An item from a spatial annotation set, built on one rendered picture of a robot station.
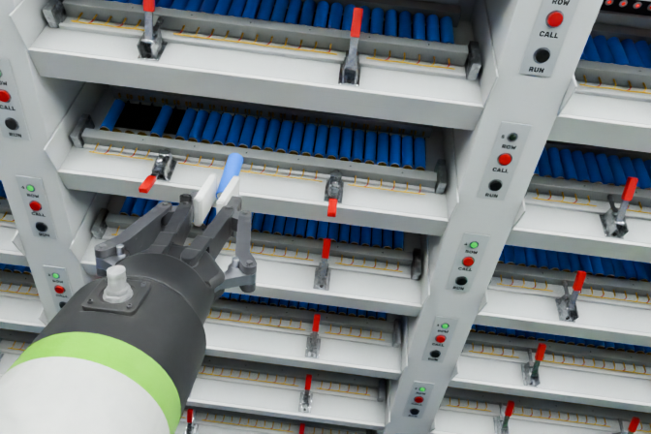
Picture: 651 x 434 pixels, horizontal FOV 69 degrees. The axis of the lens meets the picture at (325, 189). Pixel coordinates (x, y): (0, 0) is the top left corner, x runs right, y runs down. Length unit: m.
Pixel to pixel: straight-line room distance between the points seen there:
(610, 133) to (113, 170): 0.72
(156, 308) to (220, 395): 0.88
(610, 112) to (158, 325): 0.62
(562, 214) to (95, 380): 0.71
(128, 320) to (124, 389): 0.04
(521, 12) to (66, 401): 0.57
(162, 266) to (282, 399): 0.85
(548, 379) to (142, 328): 0.93
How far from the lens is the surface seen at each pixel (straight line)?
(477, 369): 1.06
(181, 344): 0.30
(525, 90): 0.67
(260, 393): 1.16
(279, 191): 0.74
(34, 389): 0.26
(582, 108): 0.73
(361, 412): 1.16
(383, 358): 1.01
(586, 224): 0.84
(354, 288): 0.86
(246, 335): 1.01
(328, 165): 0.74
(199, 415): 1.35
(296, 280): 0.86
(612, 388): 1.17
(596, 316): 0.99
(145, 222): 0.45
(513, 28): 0.64
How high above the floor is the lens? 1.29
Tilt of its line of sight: 33 degrees down
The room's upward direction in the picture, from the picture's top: 7 degrees clockwise
